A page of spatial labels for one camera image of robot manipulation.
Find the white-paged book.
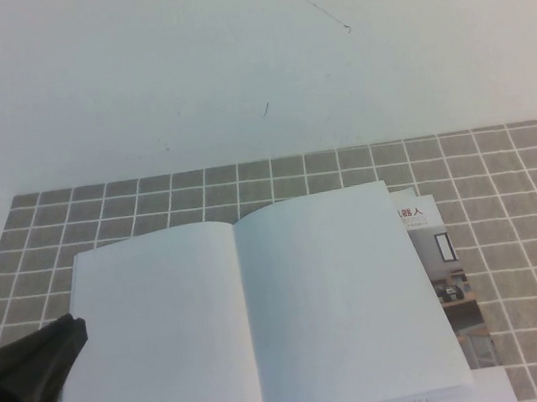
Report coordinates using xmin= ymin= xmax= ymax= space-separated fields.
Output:
xmin=37 ymin=172 xmax=477 ymax=402

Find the robotics brochure with red title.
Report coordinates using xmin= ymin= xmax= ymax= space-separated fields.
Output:
xmin=273 ymin=177 xmax=519 ymax=402

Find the gray white-grid tablecloth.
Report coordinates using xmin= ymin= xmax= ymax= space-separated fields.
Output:
xmin=0 ymin=119 xmax=537 ymax=402

